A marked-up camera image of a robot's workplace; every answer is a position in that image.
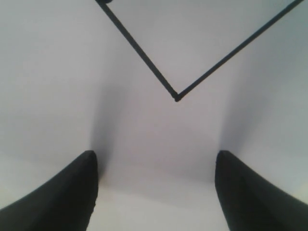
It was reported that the white paper sheet with square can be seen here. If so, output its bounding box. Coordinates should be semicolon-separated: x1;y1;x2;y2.
0;0;308;231

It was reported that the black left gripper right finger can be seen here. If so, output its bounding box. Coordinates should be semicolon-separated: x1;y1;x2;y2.
215;150;308;231

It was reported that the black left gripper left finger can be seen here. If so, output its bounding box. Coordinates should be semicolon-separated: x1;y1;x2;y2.
0;151;98;231

